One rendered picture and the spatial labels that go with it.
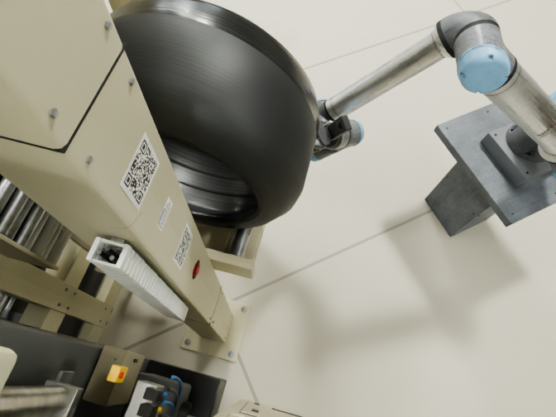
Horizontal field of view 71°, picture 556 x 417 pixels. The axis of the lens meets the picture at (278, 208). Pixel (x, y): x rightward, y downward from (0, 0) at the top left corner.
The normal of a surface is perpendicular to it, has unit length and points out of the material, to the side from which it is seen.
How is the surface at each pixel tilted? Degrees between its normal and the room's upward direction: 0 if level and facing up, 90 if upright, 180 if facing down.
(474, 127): 0
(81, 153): 90
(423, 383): 0
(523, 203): 0
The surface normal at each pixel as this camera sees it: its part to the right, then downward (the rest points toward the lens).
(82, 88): 0.97, 0.24
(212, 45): 0.29, -0.33
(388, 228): 0.04, -0.41
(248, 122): 0.51, 0.05
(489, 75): -0.18, 0.83
